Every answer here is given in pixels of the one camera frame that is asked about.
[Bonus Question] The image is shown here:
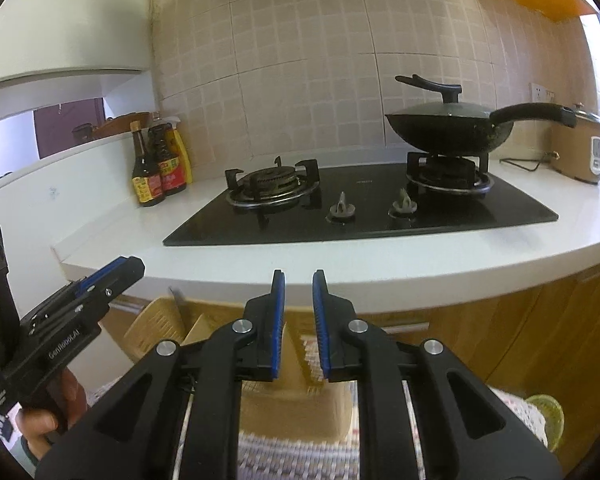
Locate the person left hand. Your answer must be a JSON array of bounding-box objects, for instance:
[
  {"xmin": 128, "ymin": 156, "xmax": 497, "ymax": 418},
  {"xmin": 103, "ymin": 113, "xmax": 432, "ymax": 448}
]
[{"xmin": 16, "ymin": 368, "xmax": 88, "ymax": 460}]

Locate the beige plastic utensil basket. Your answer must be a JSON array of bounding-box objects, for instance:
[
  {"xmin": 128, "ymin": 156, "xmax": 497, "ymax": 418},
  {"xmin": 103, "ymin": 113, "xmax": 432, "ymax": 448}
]
[{"xmin": 114, "ymin": 297, "xmax": 354, "ymax": 443}]

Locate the striped woven table mat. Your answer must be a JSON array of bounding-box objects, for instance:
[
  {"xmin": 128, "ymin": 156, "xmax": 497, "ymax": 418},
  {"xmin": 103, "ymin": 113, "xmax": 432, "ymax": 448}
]
[{"xmin": 86, "ymin": 334, "xmax": 552, "ymax": 480}]

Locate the red label sauce bottle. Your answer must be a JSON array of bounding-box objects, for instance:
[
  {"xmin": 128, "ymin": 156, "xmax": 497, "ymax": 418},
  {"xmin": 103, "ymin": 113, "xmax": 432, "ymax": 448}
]
[{"xmin": 148, "ymin": 124, "xmax": 186, "ymax": 196}]

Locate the black glass gas stove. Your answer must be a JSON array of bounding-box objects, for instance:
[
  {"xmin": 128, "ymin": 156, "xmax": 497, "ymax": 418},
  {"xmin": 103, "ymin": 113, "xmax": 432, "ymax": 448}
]
[{"xmin": 163, "ymin": 152, "xmax": 558, "ymax": 247}]

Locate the yellow bottle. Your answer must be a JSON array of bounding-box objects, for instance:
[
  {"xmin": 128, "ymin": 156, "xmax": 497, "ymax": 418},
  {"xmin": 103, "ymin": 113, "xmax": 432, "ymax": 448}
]
[{"xmin": 172, "ymin": 122, "xmax": 193, "ymax": 184}]

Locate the wooden cabinet front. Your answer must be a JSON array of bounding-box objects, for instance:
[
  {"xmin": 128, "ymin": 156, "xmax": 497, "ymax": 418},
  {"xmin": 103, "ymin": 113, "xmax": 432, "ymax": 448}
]
[{"xmin": 99, "ymin": 259, "xmax": 600, "ymax": 470}]

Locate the black wok with lid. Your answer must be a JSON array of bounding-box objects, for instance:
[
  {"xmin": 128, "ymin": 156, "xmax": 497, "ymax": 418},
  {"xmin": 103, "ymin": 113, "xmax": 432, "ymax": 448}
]
[{"xmin": 386, "ymin": 74, "xmax": 577, "ymax": 157}]

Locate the brown rice cooker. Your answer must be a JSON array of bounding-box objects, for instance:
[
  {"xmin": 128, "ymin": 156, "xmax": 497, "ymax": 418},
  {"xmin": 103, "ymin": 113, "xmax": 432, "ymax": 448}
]
[{"xmin": 550, "ymin": 103, "xmax": 600, "ymax": 184}]

